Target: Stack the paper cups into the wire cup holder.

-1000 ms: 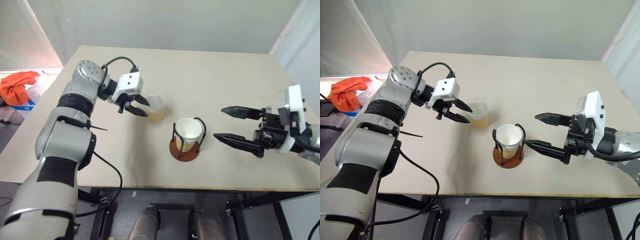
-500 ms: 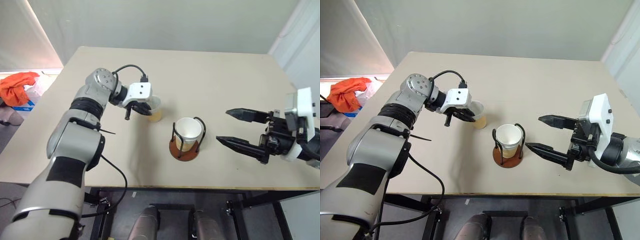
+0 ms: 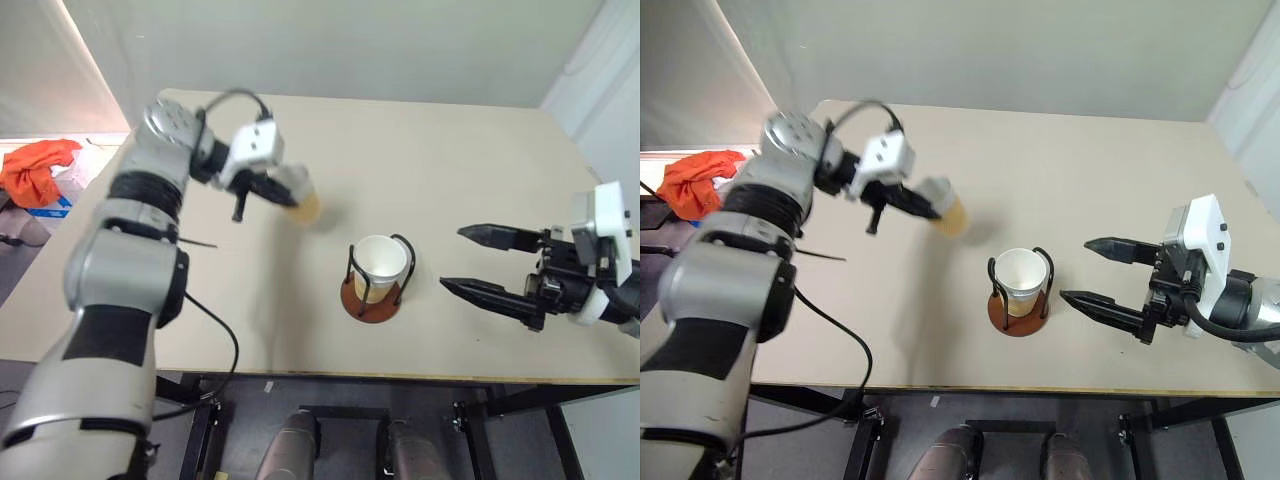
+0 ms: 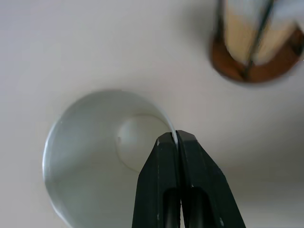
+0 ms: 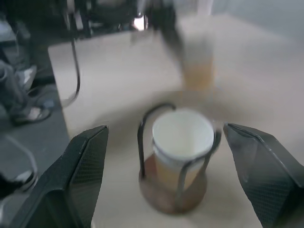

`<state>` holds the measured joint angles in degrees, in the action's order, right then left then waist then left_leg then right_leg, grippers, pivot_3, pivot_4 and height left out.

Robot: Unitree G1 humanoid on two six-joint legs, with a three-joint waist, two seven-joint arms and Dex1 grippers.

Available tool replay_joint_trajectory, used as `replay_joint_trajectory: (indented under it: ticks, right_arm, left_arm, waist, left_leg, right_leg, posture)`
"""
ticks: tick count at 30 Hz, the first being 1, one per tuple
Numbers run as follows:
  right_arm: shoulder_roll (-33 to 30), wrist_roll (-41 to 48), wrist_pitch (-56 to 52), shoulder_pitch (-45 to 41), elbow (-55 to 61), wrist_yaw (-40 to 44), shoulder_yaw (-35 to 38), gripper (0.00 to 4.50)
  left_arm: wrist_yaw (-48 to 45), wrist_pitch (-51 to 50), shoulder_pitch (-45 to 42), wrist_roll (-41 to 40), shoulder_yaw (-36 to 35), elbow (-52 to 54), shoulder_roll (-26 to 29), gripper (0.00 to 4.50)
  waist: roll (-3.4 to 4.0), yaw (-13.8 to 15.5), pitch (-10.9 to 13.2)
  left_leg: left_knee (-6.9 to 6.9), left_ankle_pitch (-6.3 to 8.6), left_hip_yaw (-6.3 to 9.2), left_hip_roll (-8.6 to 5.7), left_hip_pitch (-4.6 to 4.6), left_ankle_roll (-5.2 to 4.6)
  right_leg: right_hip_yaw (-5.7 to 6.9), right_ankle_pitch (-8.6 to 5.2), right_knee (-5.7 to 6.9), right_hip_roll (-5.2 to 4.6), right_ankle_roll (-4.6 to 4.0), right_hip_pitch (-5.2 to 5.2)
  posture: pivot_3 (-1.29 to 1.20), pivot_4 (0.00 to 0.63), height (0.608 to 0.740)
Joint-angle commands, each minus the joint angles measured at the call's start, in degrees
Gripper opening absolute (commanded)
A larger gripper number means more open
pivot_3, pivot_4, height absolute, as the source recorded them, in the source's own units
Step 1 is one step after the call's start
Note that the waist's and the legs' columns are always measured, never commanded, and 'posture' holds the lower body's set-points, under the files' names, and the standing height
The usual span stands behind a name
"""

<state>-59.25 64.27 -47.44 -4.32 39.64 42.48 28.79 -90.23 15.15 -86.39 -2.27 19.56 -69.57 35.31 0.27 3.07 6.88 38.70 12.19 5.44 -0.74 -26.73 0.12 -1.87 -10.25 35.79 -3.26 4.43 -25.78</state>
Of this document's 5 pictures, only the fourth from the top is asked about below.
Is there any tan paper cup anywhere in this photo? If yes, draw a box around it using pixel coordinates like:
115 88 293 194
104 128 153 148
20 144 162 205
224 0 297 66

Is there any wire cup holder wooden base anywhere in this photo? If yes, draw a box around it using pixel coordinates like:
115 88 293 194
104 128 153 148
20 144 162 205
209 0 304 84

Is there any white paper cup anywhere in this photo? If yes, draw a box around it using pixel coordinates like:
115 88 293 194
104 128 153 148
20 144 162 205
42 89 178 228

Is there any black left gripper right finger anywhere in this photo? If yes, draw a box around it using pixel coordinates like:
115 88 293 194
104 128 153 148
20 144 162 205
175 129 247 228

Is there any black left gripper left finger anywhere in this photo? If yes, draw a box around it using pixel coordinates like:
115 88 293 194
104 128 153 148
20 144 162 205
131 132 181 228

